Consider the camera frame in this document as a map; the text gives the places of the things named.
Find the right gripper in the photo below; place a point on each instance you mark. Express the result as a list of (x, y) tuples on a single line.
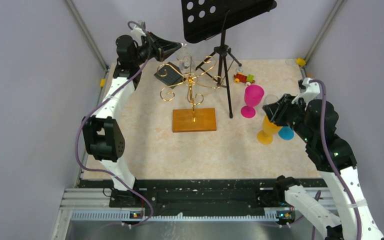
[(275, 112)]

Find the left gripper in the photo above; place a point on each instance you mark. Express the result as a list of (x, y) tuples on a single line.
[(168, 47)]

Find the clear front wine glass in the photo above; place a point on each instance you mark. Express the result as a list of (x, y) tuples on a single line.
[(270, 99)]

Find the clear wine glass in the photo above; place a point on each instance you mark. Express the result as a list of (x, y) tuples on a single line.
[(185, 59), (270, 99)]

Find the clear back wine glass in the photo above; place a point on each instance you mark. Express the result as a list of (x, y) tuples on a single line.
[(185, 59)]

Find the blue plastic wine glass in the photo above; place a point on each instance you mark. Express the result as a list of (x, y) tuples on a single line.
[(286, 133)]

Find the pink plastic wine glass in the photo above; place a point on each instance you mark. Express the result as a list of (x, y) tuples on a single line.
[(253, 95)]

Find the yellow plastic wine glass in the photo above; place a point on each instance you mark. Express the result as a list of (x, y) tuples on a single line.
[(269, 129)]

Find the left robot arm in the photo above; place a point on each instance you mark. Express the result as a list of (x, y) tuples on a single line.
[(102, 134)]

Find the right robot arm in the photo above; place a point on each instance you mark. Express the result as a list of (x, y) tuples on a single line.
[(315, 123)]

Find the gold wine glass rack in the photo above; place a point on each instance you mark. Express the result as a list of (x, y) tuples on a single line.
[(192, 119)]

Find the black mesh pad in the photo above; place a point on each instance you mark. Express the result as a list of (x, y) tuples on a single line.
[(169, 74)]

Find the black music stand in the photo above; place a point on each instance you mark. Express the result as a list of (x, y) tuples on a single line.
[(205, 19)]

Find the colourful toy train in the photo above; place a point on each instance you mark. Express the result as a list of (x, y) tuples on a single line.
[(245, 79)]

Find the yellow corner clip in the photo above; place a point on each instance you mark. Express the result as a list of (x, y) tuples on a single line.
[(301, 62)]

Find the yellow left edge clip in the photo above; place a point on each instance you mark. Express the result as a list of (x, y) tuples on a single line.
[(102, 83)]

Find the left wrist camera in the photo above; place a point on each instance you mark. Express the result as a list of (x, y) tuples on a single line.
[(139, 30)]

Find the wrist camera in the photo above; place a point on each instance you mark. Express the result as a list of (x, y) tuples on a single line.
[(139, 30), (312, 90)]

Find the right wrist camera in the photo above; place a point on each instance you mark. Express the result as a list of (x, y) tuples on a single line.
[(312, 90)]

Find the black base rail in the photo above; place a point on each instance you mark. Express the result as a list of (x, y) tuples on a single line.
[(198, 199)]

